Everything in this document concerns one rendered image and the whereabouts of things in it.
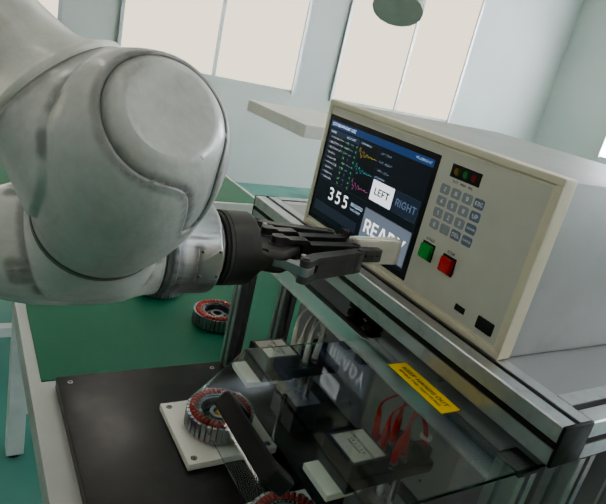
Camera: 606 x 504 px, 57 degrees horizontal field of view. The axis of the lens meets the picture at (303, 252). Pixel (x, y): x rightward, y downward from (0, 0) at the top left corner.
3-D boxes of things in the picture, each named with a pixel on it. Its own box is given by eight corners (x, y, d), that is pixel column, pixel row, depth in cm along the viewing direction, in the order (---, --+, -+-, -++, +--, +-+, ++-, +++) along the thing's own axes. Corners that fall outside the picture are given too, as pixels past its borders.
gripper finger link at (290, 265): (252, 240, 56) (274, 261, 52) (297, 241, 59) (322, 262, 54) (247, 262, 57) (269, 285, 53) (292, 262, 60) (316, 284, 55)
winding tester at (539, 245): (496, 361, 61) (566, 178, 54) (302, 220, 95) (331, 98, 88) (676, 337, 81) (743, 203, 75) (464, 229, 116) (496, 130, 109)
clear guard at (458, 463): (292, 593, 42) (310, 532, 40) (188, 400, 61) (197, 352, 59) (559, 498, 59) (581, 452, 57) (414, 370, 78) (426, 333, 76)
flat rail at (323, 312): (499, 495, 56) (509, 471, 55) (248, 252, 105) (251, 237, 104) (507, 492, 57) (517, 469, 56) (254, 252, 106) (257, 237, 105)
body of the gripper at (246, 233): (190, 264, 60) (268, 264, 65) (220, 301, 53) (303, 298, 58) (202, 197, 57) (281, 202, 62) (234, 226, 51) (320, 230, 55)
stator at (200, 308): (190, 331, 125) (193, 316, 124) (192, 308, 136) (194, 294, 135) (240, 337, 128) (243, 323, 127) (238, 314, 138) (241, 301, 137)
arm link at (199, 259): (160, 312, 50) (222, 310, 53) (175, 216, 47) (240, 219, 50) (135, 270, 57) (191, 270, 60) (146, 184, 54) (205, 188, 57)
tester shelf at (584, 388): (548, 469, 52) (566, 429, 51) (250, 217, 106) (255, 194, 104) (751, 407, 76) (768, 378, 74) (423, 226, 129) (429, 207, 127)
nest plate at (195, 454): (187, 471, 83) (188, 464, 83) (159, 409, 95) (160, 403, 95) (276, 453, 91) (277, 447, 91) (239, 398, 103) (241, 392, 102)
